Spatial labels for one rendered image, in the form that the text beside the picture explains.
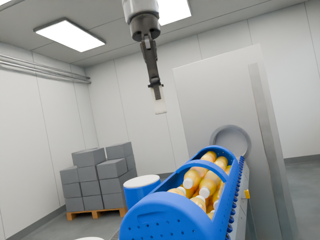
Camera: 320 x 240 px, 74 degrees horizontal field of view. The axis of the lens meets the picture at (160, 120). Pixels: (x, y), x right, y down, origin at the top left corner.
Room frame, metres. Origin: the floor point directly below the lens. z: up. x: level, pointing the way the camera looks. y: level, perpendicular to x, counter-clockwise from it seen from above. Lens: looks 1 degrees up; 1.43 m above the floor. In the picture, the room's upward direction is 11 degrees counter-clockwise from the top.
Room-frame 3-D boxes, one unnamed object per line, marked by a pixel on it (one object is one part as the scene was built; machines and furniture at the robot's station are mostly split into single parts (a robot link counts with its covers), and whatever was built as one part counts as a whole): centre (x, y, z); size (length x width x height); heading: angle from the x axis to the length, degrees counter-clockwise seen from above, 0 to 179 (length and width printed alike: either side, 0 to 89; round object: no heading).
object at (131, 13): (0.54, -0.01, 1.72); 0.09 x 0.09 x 0.06
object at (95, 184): (4.19, 1.34, 0.59); 1.20 x 0.80 x 1.19; 74
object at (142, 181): (1.63, 0.23, 1.03); 0.28 x 0.28 x 0.01
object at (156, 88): (0.52, -0.01, 1.52); 0.03 x 0.01 x 0.05; 178
